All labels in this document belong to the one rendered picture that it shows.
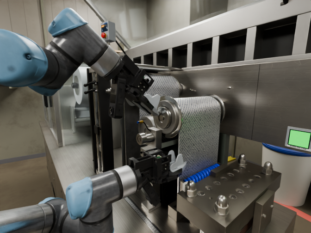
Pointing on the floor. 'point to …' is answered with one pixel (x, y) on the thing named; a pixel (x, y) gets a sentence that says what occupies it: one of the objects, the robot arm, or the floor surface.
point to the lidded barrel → (289, 173)
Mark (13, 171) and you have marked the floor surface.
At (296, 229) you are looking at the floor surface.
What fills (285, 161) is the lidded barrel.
